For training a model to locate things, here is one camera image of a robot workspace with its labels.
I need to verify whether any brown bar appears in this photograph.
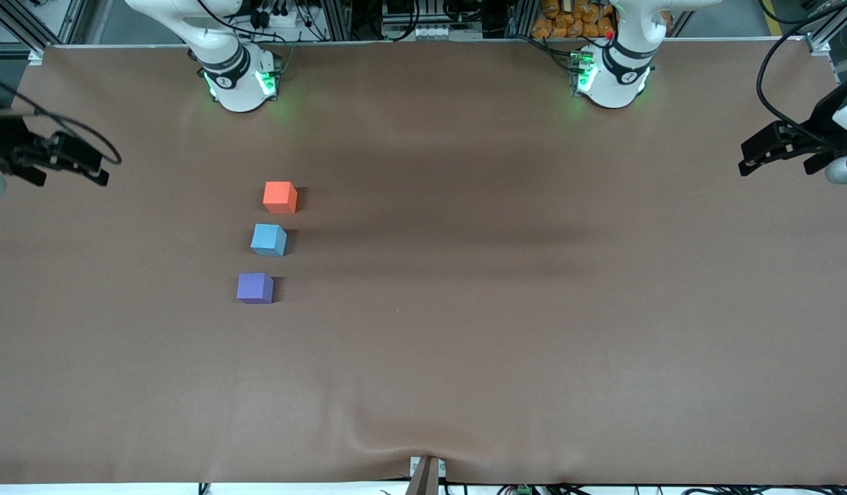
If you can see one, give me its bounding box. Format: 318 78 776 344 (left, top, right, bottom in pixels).
404 457 440 495

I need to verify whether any purple foam block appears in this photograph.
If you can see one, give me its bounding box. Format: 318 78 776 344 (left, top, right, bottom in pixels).
236 272 275 305

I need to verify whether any aluminium frame extrusion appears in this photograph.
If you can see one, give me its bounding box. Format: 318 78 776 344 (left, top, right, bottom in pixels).
805 0 847 57
0 0 89 66

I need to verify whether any brown table cover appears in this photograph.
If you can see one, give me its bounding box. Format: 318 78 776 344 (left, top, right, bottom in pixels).
0 38 847 486

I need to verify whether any aluminium frame post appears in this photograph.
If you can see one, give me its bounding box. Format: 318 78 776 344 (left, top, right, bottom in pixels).
319 0 355 42
505 0 534 39

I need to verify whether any white power strip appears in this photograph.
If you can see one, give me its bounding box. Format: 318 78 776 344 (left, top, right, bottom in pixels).
255 5 305 30

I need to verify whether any blue foam block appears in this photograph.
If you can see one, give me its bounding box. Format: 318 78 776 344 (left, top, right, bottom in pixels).
250 223 288 258

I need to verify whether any orange foam block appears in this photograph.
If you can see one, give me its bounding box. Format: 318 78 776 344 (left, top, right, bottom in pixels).
263 181 299 215

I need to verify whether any bag of orange fruit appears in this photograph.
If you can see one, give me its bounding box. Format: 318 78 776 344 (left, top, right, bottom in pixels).
531 0 617 39

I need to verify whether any electrical box with connectors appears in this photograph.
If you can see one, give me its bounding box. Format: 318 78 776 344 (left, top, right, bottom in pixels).
381 0 490 42

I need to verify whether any metal clamp bracket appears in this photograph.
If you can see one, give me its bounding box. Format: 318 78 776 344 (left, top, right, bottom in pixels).
409 456 447 482

